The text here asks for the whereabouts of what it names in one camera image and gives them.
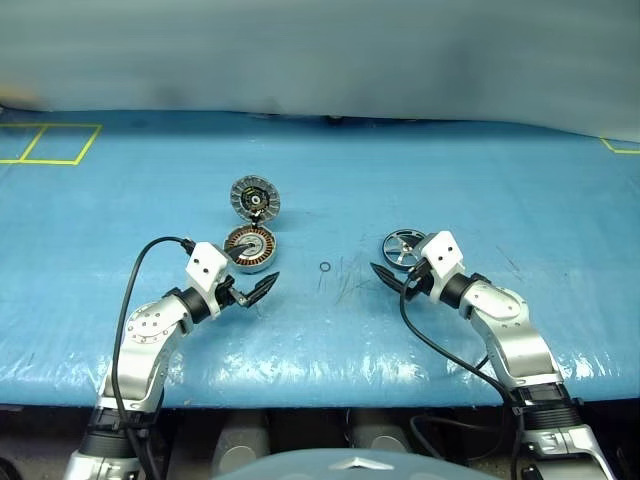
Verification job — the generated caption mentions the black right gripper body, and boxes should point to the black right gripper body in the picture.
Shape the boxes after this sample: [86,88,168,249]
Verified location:
[404,261,438,302]

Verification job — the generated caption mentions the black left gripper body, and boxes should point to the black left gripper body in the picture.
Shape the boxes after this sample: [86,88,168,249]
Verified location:
[214,274,247,312]

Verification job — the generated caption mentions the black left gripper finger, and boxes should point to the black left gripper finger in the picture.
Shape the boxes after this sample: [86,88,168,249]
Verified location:
[237,271,281,308]
[224,239,258,264]

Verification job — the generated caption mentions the silver motor stator copper coils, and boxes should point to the silver motor stator copper coils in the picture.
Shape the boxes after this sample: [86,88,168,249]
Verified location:
[222,225,278,274]

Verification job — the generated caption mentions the black spoked motor rotor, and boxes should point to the black spoked motor rotor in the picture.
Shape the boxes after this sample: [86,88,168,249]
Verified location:
[381,227,427,275]

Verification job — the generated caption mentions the silver motor rotor disc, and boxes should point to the silver motor rotor disc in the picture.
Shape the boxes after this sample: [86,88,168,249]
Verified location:
[229,174,282,222]

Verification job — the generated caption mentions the blue foam table cover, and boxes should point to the blue foam table cover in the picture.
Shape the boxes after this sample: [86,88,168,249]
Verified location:
[0,108,640,409]

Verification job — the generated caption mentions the grey rounded cylinder shape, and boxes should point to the grey rounded cylinder shape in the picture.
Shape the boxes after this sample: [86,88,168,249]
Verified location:
[347,410,408,454]
[213,410,272,476]

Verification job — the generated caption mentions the grey robot chest with emblem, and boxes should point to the grey robot chest with emblem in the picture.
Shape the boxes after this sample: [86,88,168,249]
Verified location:
[208,447,472,480]

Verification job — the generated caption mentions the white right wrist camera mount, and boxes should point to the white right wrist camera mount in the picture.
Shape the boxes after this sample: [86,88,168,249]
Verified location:
[421,230,467,304]

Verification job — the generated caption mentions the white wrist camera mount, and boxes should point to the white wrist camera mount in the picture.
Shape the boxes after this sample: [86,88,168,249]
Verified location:
[185,241,237,322]
[421,230,467,304]

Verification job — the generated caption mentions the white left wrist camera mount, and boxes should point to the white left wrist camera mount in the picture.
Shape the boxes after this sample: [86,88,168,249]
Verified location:
[185,241,237,322]

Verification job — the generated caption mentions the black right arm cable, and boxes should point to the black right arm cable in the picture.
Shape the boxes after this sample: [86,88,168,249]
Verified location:
[399,272,527,480]

